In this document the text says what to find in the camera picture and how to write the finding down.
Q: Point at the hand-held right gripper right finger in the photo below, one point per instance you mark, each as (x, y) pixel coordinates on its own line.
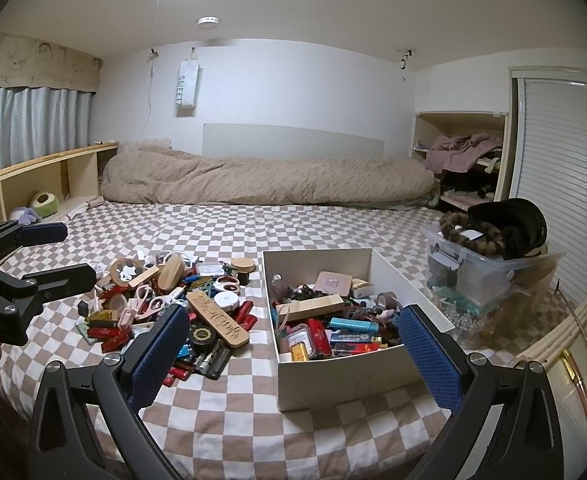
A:
(431, 355)

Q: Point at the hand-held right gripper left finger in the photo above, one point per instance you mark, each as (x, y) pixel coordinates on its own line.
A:
(161, 345)

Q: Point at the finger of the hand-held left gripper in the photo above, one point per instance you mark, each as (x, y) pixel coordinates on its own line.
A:
(68, 277)
(45, 234)

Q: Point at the heap of lighters and trinkets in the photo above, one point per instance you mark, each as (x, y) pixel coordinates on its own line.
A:
(208, 360)
(353, 342)

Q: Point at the light blue lighter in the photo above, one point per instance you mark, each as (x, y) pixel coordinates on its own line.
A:
(353, 325)

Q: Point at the white cardboard box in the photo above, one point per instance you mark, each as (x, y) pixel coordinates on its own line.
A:
(343, 380)

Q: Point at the gold patterned lighter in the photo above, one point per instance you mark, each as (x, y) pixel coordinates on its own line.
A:
(301, 351)

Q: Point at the purple plush toy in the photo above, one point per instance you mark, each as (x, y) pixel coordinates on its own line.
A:
(23, 215)

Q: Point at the green avocado plush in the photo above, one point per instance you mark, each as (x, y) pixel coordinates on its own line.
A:
(45, 204)

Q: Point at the small black box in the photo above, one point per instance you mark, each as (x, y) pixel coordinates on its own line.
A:
(84, 308)

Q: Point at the black round tin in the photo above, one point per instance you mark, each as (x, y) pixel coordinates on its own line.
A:
(203, 337)

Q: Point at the pink scissors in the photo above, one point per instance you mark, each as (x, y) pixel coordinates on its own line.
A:
(141, 305)

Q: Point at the pearl tiara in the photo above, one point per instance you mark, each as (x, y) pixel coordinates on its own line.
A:
(461, 317)

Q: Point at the oval wooden cat brush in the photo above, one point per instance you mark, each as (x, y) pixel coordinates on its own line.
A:
(126, 271)

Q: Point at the engraved wooden plaque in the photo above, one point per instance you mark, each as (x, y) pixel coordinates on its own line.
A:
(218, 320)

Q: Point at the wooden bedside shelf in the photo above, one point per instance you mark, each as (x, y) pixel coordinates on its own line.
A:
(48, 165)

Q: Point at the brown tape roll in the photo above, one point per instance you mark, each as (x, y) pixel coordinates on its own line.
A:
(387, 301)

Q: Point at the oval wooden block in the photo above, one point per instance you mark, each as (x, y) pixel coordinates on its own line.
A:
(171, 272)

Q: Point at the white round tape dispenser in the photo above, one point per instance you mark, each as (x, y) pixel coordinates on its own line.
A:
(227, 302)

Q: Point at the small gold white carton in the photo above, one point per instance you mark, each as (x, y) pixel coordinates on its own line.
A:
(362, 288)

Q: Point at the clear plastic storage bin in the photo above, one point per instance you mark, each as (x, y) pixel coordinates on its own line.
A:
(493, 280)

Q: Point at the grey white curtain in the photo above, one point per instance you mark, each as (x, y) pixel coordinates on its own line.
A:
(28, 130)

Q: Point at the black jar wooden lid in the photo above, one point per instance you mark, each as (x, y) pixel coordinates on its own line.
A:
(244, 270)

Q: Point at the brown fur scarf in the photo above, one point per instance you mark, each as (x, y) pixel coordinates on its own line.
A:
(473, 242)

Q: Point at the rectangular wooden block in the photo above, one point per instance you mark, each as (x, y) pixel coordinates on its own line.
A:
(313, 307)

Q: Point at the clear plastic case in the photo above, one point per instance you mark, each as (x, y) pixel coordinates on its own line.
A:
(296, 334)

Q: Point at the cream curved rails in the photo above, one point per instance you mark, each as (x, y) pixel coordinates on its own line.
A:
(563, 325)

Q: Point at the gold red bar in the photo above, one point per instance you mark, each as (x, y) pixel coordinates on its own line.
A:
(578, 390)

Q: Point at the black hat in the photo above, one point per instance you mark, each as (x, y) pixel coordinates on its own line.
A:
(518, 225)

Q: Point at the checkered bed sheet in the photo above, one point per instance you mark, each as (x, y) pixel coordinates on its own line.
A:
(323, 225)

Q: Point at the beige printed valance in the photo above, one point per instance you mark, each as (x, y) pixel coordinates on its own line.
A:
(33, 65)

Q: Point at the beige duvet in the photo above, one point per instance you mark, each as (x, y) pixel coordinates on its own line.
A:
(273, 180)

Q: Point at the white paper bag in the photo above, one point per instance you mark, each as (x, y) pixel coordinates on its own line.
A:
(187, 85)

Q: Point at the pink clothes pile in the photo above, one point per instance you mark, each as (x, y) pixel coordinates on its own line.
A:
(458, 150)

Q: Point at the white louvred door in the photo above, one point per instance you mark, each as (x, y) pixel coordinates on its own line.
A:
(558, 160)

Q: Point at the white headboard panel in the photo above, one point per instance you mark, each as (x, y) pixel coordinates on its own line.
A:
(293, 140)

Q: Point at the smoke detector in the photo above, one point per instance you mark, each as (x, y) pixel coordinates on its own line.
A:
(208, 21)

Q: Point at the cream wall shelf niche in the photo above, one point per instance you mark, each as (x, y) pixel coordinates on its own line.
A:
(453, 122)

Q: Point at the black wall hook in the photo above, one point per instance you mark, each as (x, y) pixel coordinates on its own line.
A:
(404, 60)

